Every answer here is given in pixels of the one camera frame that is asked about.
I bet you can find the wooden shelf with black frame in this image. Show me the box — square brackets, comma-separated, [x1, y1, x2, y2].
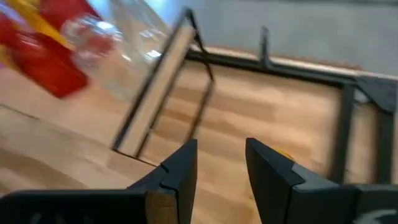
[0, 7, 216, 167]

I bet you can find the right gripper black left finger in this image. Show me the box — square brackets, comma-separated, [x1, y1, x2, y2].
[0, 139, 198, 224]

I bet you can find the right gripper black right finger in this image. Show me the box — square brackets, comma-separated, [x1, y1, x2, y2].
[245, 138, 398, 224]

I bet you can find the short clear ribbed vase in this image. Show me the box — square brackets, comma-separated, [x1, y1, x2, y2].
[60, 14, 147, 102]

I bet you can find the red ribbed bell-shaped vase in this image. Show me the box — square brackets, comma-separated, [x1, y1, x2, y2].
[0, 12, 90, 99]

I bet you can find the tall clear glass vase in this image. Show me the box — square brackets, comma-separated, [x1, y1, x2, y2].
[107, 0, 175, 63]

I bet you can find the yellow embossed glass vase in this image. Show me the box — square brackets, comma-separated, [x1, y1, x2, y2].
[4, 0, 75, 50]

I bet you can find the small amber bottle vase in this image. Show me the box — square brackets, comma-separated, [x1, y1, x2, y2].
[273, 147, 295, 161]

